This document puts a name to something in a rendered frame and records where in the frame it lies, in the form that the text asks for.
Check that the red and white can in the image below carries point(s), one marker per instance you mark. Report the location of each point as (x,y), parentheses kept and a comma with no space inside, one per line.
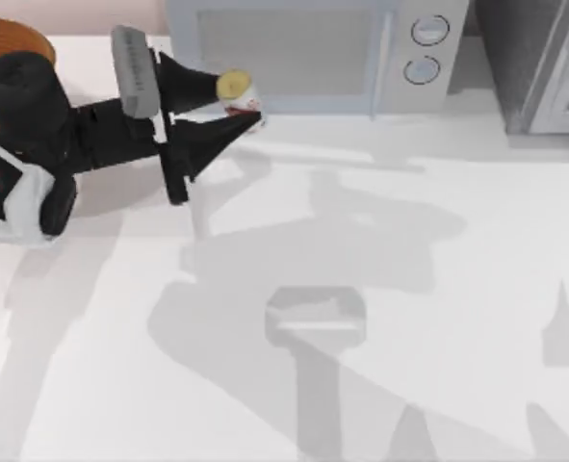
(234,84)

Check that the pale microwave door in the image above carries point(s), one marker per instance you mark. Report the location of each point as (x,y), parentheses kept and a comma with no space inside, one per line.
(284,48)

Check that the pale grey rounded box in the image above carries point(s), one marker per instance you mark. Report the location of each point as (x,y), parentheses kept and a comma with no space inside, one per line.
(132,72)

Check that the round microwave knob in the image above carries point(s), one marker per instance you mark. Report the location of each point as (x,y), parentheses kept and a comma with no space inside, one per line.
(430,30)
(422,70)

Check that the brown round basket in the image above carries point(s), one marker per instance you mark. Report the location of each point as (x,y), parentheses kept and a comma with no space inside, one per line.
(9,36)

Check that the pale microwave oven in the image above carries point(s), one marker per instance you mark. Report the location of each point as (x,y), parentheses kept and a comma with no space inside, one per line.
(428,101)

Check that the grey cabinet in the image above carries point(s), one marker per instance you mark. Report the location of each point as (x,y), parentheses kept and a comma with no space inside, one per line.
(515,72)

